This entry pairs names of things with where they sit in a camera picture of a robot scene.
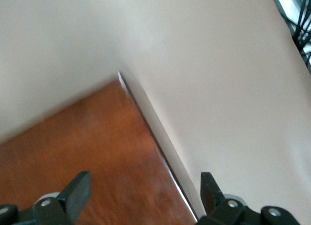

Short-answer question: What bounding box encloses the white table frame rail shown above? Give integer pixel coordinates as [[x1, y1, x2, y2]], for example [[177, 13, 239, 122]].
[[269, 0, 311, 72]]

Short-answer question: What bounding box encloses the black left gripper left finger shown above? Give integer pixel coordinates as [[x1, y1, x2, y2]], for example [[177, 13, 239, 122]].
[[18, 171, 91, 225]]

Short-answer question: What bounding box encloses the dark brown wooden cabinet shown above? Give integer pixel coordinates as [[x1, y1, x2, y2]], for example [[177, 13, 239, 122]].
[[0, 70, 204, 225]]

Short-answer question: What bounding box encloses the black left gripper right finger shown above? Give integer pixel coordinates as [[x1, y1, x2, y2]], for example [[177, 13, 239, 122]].
[[194, 172, 262, 225]]

